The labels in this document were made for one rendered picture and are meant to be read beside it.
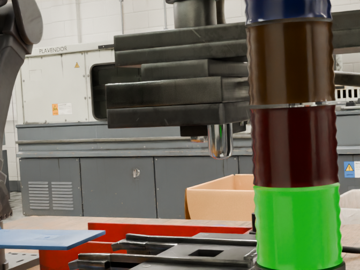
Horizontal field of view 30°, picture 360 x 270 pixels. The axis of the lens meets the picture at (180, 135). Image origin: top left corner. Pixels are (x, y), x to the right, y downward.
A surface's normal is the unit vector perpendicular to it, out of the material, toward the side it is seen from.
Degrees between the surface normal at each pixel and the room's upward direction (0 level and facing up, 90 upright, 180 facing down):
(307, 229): 76
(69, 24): 90
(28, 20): 90
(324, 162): 104
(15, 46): 88
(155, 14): 90
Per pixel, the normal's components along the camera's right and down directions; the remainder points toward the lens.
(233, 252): -0.06, -1.00
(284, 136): -0.33, 0.31
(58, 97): -0.47, 0.07
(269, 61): -0.58, -0.17
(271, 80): -0.55, 0.32
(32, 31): 0.96, -0.04
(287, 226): -0.36, -0.18
